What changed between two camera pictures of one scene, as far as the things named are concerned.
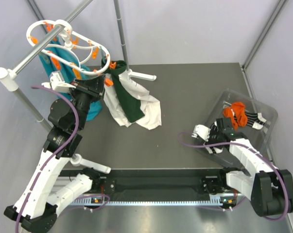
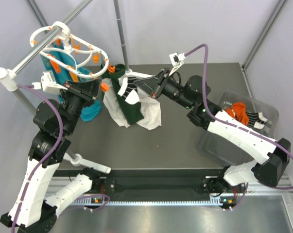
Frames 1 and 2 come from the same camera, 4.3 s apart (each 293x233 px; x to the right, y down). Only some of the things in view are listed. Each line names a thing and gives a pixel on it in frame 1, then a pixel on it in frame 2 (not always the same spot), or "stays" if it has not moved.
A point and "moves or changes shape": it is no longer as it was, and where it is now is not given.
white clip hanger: [67, 27] moves or changes shape
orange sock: [239, 108] stays
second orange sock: [228, 112] stays
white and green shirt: [128, 103] stays
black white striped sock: [216, 149] to [128, 90]
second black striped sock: [255, 120] stays
